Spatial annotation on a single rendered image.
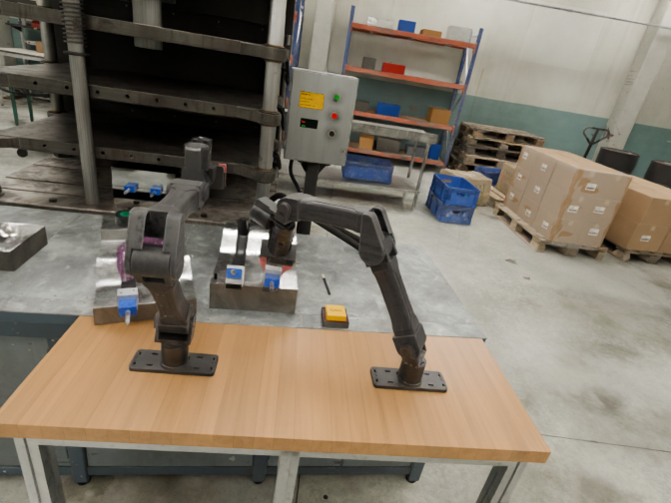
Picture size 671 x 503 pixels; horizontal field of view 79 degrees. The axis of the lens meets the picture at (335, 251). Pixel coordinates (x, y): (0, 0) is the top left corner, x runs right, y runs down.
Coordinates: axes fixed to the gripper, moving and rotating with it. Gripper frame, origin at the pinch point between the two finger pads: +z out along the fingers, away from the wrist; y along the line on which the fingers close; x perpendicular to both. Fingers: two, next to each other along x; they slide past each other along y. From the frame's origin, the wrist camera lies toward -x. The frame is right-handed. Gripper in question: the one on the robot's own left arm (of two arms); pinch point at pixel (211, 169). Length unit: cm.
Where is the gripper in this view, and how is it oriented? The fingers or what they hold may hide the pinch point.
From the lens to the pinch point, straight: 126.4
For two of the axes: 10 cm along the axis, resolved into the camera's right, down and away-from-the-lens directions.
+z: -0.7, -4.1, 9.1
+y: -9.9, -1.1, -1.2
